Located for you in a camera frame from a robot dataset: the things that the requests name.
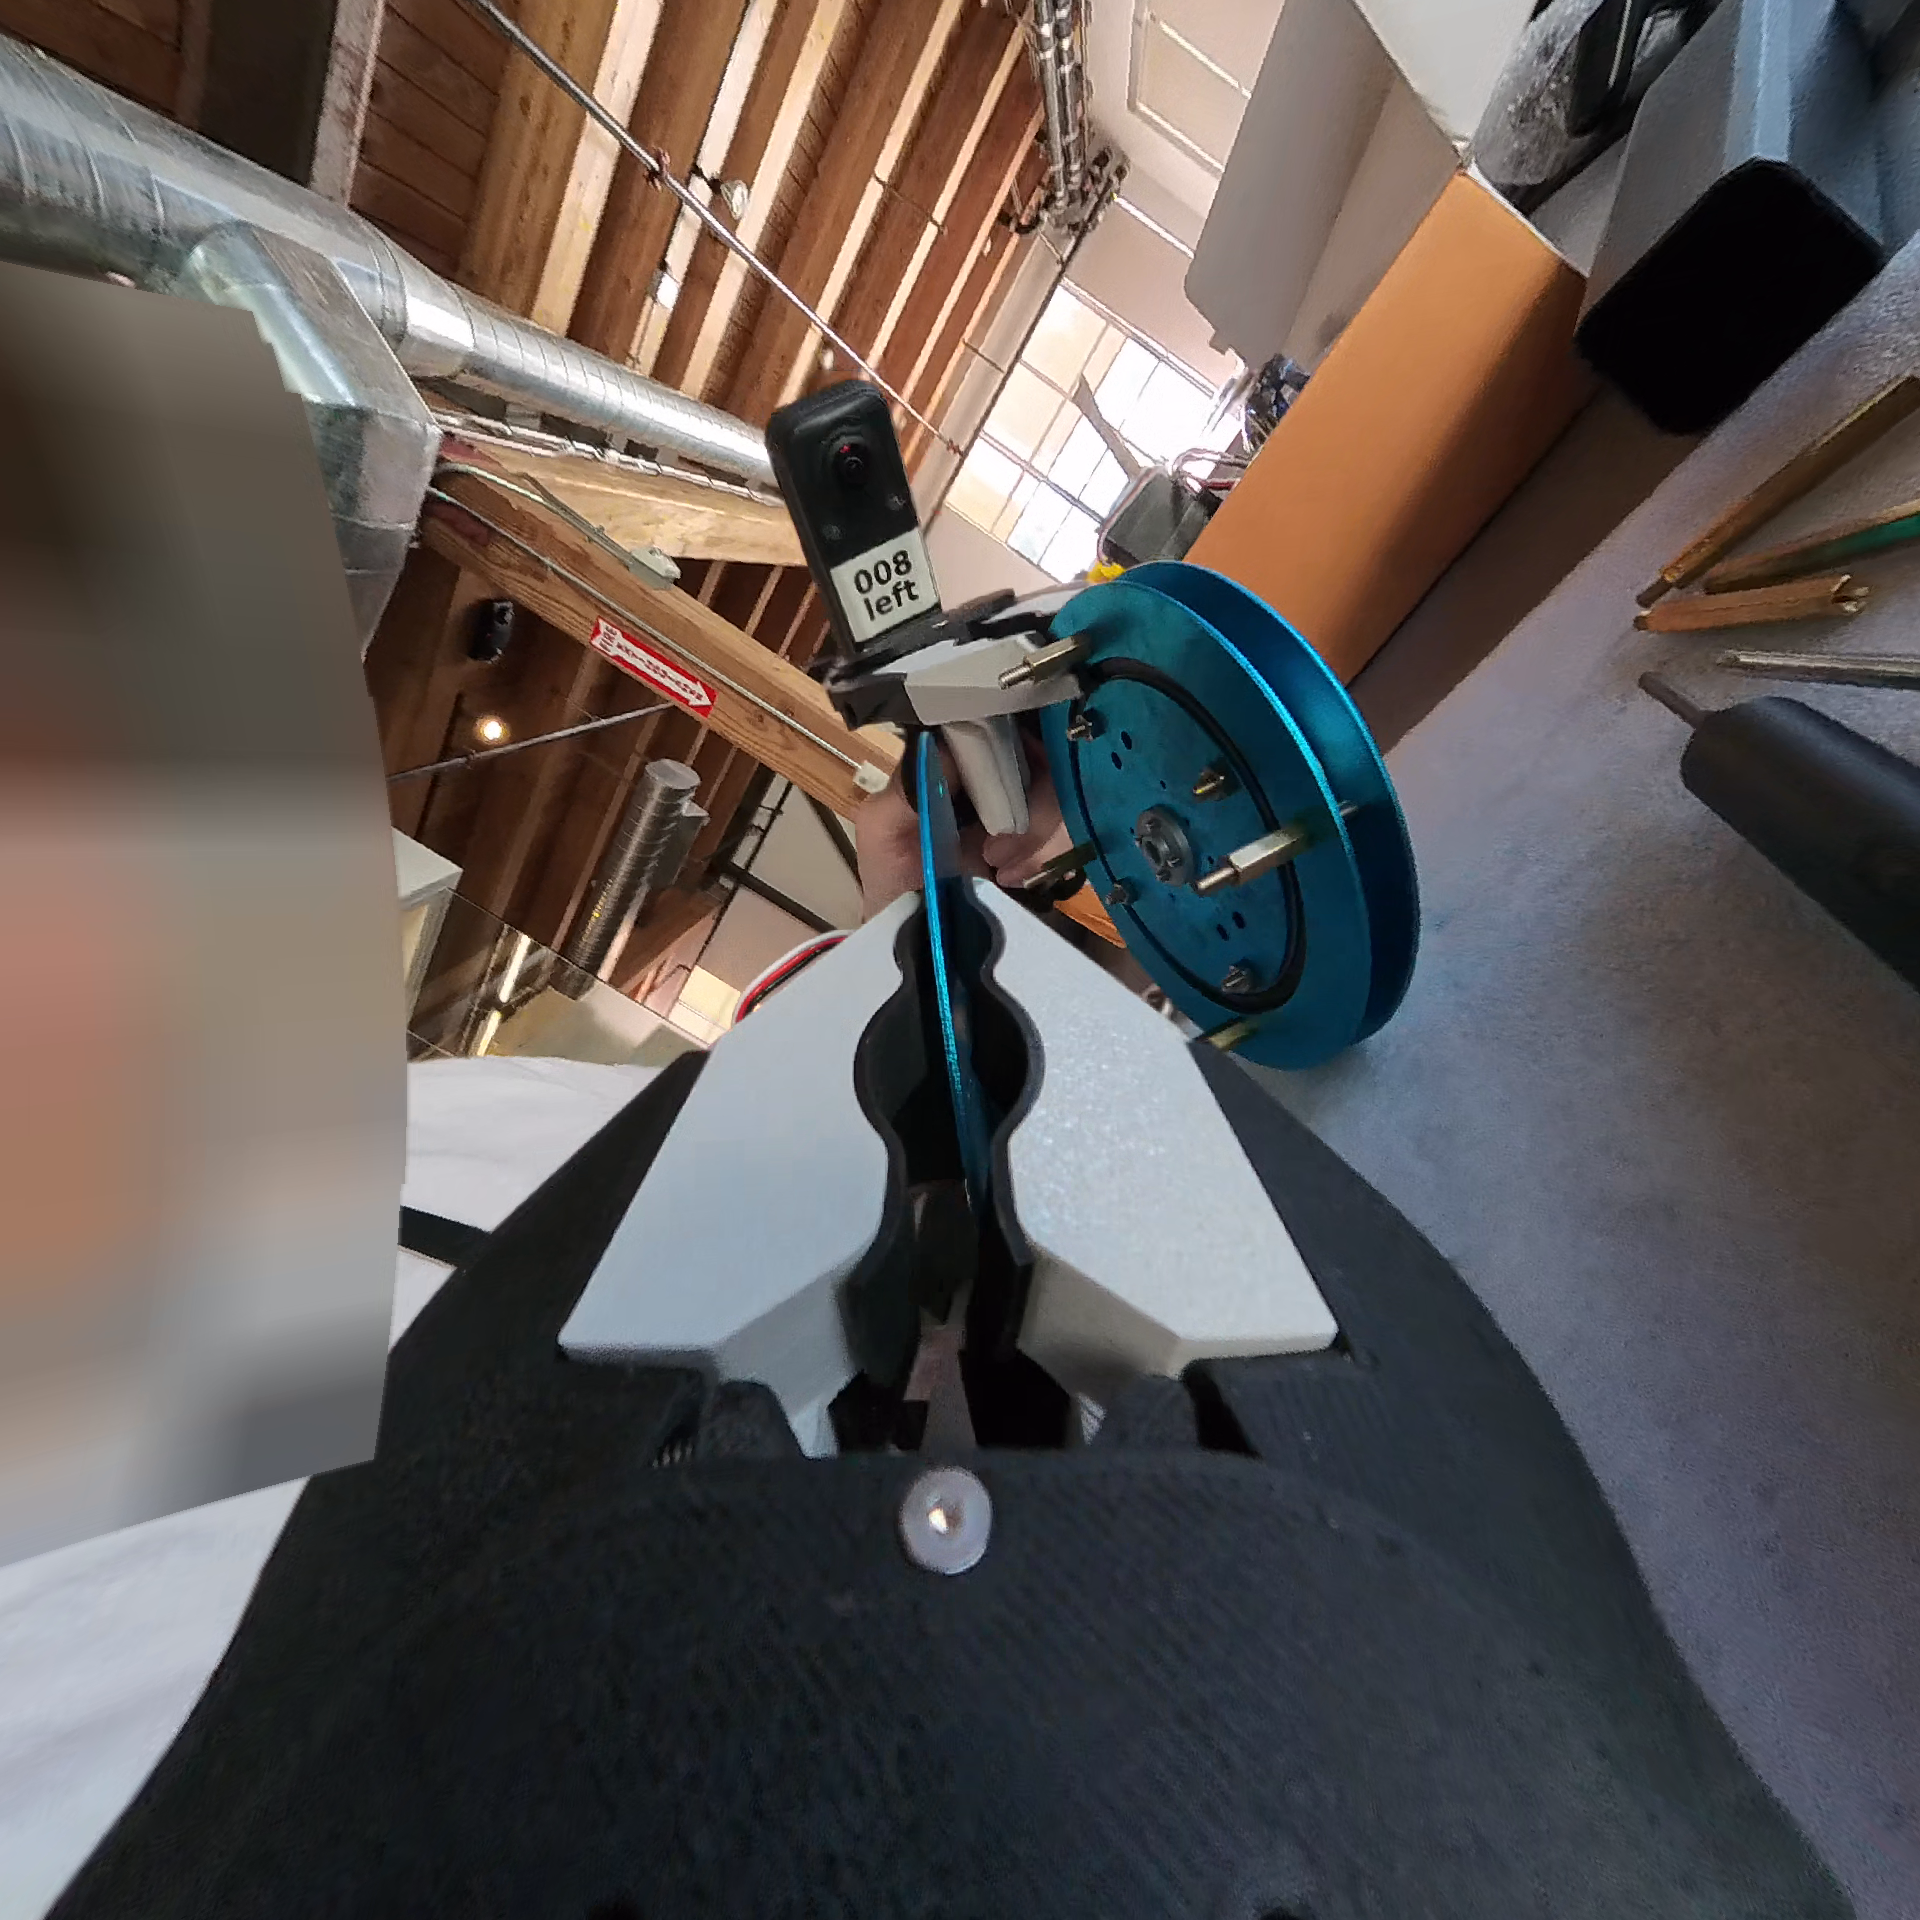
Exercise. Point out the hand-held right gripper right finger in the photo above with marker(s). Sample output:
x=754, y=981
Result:
x=1156, y=1201

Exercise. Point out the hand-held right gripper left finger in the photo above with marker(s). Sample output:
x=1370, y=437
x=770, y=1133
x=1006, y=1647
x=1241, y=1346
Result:
x=705, y=1201

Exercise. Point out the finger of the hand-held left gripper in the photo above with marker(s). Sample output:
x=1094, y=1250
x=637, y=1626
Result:
x=975, y=691

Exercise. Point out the blue double disc base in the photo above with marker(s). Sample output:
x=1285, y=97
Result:
x=1201, y=749

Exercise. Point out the blue round metal plate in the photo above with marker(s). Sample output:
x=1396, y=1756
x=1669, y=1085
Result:
x=942, y=930

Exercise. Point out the person's left hand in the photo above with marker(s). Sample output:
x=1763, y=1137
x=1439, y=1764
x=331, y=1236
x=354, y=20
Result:
x=887, y=856

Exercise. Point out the red ceiling sign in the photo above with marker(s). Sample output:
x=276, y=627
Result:
x=652, y=667

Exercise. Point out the orange cardboard box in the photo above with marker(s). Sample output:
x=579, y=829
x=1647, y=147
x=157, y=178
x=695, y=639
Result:
x=1396, y=451

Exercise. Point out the person's white shirt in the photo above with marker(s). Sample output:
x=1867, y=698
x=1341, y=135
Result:
x=90, y=1681

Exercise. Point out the brass standoff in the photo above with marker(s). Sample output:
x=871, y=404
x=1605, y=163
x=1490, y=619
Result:
x=1757, y=603
x=1829, y=546
x=1787, y=488

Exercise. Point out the long black box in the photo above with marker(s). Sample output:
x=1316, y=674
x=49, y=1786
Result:
x=1724, y=300

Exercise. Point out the silver flexible duct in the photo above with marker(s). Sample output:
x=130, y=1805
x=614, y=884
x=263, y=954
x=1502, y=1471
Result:
x=638, y=868

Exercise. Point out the silver air duct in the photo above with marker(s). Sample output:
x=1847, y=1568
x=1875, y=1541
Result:
x=494, y=353

